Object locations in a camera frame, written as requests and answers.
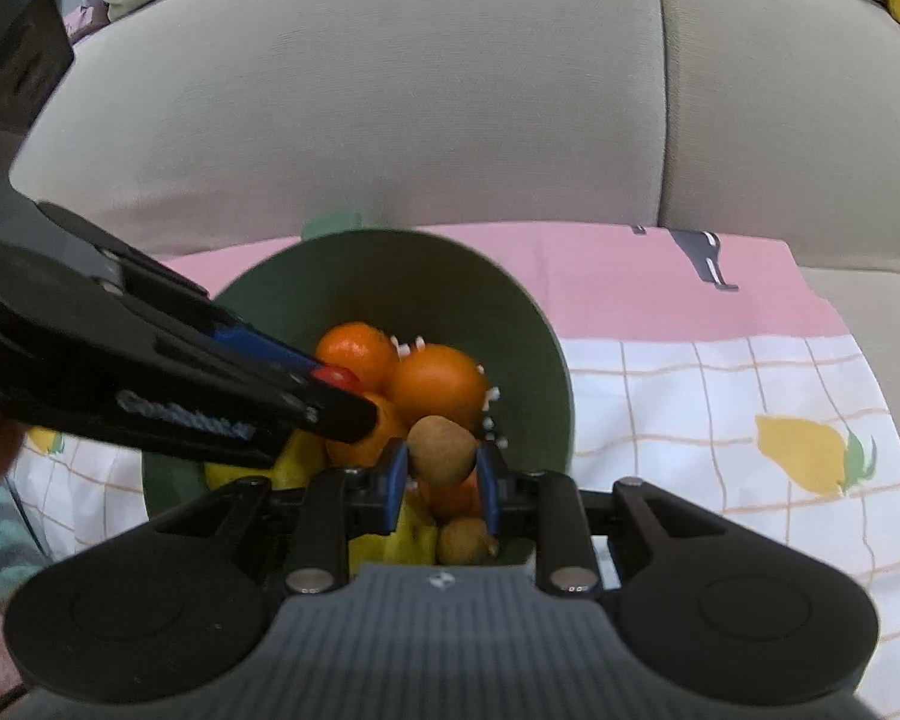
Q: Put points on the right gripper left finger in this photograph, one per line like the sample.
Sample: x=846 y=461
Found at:
x=340 y=504

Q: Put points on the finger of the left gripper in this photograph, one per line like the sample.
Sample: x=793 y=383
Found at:
x=253 y=348
x=312 y=406

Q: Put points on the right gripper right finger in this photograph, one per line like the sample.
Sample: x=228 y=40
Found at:
x=546 y=509

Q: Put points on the orange tangerine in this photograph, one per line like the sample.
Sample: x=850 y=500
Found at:
x=366 y=452
x=363 y=350
x=444 y=503
x=438 y=380

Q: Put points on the yellow-red pomegranate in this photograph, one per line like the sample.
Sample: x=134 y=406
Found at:
x=413 y=543

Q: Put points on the teal striped sleeve forearm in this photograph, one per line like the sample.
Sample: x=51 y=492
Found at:
x=21 y=556

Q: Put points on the green perforated colander bowl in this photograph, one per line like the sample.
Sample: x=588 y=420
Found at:
x=413 y=285

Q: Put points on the pink checked lemon cloth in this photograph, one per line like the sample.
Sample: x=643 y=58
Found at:
x=707 y=365

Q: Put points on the beige sofa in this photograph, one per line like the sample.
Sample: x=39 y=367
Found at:
x=192 y=124

